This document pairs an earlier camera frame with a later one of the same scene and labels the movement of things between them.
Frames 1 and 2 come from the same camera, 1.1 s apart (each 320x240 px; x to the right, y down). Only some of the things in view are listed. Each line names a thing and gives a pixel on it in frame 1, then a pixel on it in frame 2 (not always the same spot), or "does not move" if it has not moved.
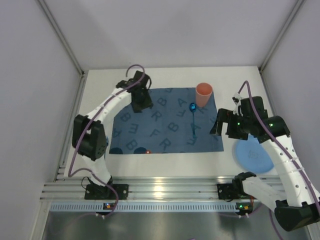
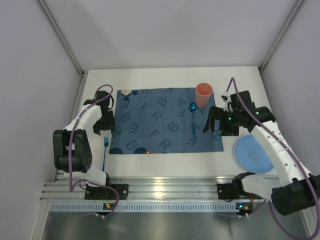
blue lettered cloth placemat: [176, 123] does not move
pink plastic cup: [203, 92] does not move
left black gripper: [141, 104] to [105, 122]
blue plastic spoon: [192, 108] does not move
